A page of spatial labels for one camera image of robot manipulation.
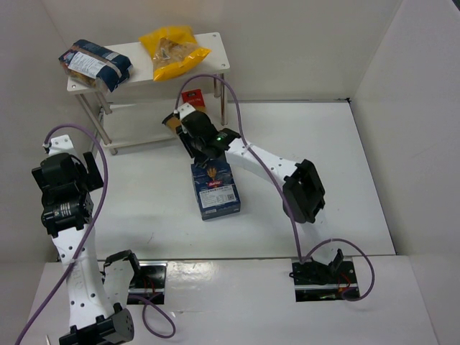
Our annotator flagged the red spaghetti packet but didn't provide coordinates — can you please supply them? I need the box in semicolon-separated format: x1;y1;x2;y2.
181;89;206;113

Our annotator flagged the white two-tier shelf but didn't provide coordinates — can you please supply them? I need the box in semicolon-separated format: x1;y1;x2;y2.
67;32;230;155

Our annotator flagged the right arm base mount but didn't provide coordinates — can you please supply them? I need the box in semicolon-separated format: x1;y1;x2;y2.
289;259;360;303

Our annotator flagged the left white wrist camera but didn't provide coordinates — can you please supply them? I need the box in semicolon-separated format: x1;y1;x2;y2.
42;134;77;156

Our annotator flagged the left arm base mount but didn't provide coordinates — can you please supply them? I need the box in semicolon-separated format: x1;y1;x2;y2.
127;261;167;305

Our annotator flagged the dark blue pasta bag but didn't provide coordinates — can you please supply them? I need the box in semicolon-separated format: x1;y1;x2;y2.
58;39;132;93

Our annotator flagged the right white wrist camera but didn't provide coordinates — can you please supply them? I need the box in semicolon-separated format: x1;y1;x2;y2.
173;103;196;121

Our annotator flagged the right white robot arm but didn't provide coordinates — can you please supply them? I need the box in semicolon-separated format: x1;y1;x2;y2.
172;103;326;231

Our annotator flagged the dark blue pasta box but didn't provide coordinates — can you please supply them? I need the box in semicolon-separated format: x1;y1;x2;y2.
190;160;241;221

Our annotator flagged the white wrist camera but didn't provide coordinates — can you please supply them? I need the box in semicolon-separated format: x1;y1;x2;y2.
42;134;77;156
173;103;196;121

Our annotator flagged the yellow pasta bag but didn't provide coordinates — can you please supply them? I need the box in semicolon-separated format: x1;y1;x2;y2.
139;26;212;82

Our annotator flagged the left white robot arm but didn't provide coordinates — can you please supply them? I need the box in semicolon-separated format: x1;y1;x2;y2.
32;152;139;344

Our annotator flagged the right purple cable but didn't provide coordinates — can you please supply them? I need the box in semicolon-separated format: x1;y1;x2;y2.
173;74;377;301

